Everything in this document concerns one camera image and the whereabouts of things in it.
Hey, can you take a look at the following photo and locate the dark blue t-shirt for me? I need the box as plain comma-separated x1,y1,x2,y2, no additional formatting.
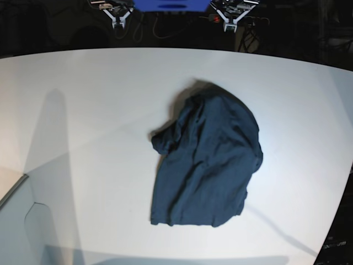
150,83,263,227

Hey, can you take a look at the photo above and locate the black power strip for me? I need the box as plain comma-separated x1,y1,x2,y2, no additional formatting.
208,14,270,26

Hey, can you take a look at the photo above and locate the blue plastic box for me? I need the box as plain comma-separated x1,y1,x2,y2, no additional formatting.
133,0,211,12

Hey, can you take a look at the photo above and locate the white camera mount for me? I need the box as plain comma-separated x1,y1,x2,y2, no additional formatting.
101,6,134,29
210,0,260,33

